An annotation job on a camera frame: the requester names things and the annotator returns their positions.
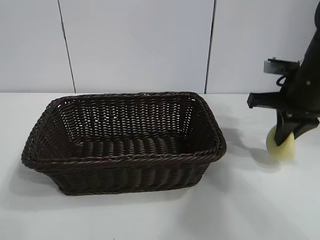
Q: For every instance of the dark brown wicker basket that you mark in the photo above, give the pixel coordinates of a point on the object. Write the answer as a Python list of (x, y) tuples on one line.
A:
[(125, 175)]

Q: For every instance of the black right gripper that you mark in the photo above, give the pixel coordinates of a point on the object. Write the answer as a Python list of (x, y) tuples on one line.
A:
[(305, 95)]

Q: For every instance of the pale yellow egg yolk pastry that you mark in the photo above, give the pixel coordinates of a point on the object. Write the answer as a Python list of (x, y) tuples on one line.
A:
[(280, 153)]

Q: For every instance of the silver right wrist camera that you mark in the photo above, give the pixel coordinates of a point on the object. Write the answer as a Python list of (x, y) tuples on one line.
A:
[(269, 67)]

